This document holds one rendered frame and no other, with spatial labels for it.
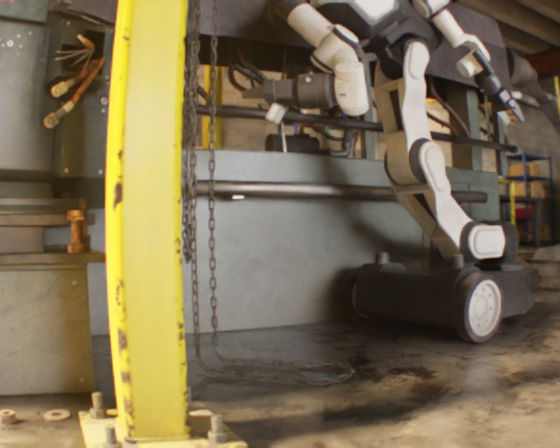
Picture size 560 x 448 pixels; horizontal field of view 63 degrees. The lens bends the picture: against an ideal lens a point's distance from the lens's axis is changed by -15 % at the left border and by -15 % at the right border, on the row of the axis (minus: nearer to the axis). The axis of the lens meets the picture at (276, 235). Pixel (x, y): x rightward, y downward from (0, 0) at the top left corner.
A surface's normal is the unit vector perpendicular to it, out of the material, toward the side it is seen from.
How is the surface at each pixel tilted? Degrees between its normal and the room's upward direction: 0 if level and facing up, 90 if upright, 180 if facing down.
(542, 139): 90
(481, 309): 90
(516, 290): 90
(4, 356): 90
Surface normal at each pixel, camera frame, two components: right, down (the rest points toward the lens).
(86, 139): 0.71, 0.00
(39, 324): 0.44, 0.00
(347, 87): -0.20, 0.64
